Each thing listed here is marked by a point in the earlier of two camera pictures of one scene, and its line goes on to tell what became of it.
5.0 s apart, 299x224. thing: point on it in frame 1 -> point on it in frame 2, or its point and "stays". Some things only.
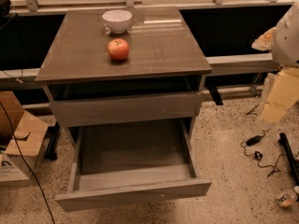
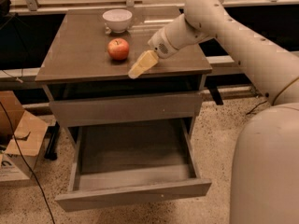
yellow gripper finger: [284, 92] -> [161, 43]
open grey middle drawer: [132, 162] stays
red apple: [118, 49] stays
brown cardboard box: [21, 139] stays
